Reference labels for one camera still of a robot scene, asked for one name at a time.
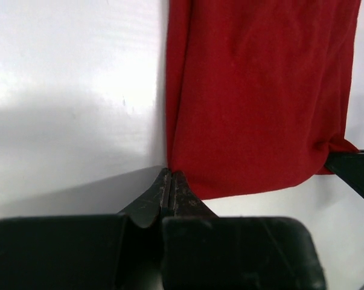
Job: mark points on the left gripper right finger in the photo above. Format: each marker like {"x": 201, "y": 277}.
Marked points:
{"x": 204, "y": 251}

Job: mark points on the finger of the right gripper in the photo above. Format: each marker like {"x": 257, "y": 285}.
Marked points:
{"x": 350, "y": 168}

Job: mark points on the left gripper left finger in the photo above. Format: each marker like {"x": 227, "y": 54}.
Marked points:
{"x": 82, "y": 251}

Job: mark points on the dark red t shirt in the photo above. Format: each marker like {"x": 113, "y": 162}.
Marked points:
{"x": 257, "y": 92}

